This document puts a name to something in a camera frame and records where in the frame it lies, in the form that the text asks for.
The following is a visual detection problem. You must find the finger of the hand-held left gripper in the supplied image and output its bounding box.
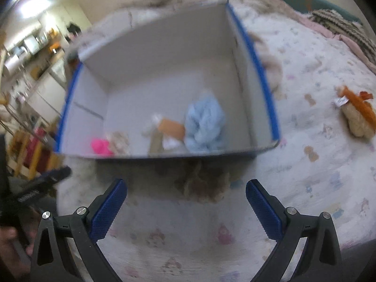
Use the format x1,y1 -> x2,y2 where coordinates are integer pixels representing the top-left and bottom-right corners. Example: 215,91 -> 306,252
38,166 -> 73,189

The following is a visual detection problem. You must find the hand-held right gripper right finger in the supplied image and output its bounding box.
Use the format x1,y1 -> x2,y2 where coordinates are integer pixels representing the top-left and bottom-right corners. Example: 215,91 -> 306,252
245,179 -> 343,282

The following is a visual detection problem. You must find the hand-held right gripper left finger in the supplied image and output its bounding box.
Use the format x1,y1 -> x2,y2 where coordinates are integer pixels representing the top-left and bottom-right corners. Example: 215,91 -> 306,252
30,178 -> 128,282

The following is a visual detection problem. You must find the pink ball toy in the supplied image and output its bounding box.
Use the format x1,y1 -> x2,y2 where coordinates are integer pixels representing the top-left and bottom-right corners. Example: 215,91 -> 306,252
90,137 -> 114,156

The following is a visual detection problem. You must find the brown plush toy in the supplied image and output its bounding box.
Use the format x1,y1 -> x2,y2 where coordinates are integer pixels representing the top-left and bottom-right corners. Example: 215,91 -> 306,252
174,161 -> 231,203

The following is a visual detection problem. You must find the light blue plush cloth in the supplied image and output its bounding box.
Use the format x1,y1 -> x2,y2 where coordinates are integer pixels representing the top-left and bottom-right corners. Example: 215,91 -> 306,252
184,90 -> 227,154

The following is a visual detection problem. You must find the orange soft cylinder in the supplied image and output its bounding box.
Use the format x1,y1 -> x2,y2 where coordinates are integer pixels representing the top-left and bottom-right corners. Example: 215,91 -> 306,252
158,118 -> 186,140

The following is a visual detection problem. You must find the blue cardboard box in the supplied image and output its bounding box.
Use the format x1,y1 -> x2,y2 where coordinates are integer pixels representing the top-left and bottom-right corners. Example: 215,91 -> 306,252
54,1 -> 282,161

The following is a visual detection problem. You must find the person's left hand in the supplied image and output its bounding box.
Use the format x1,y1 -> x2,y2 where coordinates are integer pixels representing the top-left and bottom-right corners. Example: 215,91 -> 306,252
0,227 -> 33,257

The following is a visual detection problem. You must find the pink crate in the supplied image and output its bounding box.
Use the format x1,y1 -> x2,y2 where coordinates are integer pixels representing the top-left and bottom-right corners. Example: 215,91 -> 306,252
25,129 -> 57,177

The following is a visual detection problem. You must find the white printed bed sheet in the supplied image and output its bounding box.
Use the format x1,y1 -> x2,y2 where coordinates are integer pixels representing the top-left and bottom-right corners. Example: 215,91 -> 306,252
56,6 -> 376,282

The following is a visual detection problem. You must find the white base cabinet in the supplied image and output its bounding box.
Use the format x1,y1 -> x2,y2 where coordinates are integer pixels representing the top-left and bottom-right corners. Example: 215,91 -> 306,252
26,73 -> 67,124

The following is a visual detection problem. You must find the beige plush with orange scarf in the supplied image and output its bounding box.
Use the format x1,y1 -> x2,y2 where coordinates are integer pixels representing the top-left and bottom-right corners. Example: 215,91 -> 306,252
335,85 -> 376,138

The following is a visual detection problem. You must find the fluffy cream plush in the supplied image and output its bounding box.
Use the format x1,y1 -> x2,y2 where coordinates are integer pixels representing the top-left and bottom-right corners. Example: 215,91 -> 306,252
250,33 -> 283,95

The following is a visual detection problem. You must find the pink blanket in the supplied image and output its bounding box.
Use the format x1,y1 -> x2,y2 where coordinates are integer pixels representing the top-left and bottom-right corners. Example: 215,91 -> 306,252
294,9 -> 376,67

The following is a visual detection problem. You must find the striped knit blanket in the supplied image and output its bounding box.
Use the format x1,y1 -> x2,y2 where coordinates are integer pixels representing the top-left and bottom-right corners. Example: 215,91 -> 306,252
308,8 -> 376,74

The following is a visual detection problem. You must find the teal headboard cushion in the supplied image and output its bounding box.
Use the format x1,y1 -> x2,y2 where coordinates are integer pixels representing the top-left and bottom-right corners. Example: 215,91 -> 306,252
277,0 -> 364,24

